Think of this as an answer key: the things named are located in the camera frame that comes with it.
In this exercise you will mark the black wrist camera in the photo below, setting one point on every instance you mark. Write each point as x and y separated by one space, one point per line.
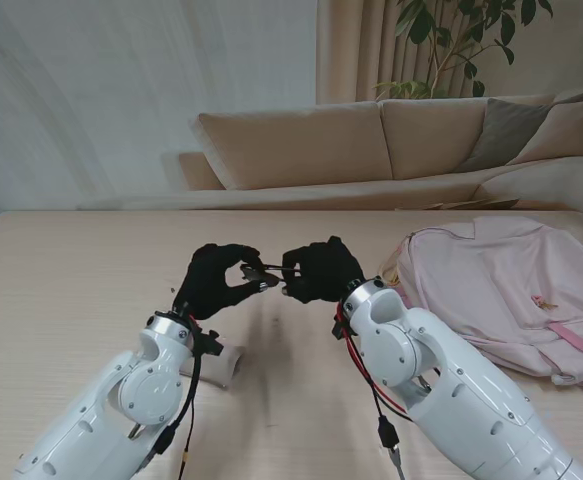
341 331
210 344

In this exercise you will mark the beige cushion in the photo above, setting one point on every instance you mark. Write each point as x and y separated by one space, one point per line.
571 130

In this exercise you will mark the tall green houseplant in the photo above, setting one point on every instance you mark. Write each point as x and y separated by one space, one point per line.
421 25

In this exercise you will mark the beige curtain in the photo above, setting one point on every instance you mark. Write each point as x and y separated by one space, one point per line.
351 50

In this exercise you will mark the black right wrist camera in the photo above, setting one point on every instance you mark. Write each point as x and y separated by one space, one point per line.
341 331

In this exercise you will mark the grey cushion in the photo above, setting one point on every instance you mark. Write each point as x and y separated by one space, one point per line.
506 130

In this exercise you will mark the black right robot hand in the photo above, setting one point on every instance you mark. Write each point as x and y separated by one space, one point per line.
326 270

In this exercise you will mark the pink backpack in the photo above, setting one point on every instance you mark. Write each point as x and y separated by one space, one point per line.
496 270

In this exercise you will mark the dark sunglasses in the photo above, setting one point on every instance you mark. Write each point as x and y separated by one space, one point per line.
256 275

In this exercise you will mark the grey-beige fabric pouch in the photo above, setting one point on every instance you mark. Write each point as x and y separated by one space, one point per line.
221 367

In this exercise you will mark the beige sofa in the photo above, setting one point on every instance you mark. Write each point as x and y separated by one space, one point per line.
296 150

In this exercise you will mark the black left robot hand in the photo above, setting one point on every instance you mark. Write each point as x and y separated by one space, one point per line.
203 290

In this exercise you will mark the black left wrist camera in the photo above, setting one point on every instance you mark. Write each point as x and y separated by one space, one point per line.
210 344

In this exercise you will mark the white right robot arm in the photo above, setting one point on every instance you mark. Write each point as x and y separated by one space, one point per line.
446 390

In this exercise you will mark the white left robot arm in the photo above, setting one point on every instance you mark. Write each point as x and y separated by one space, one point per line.
121 400

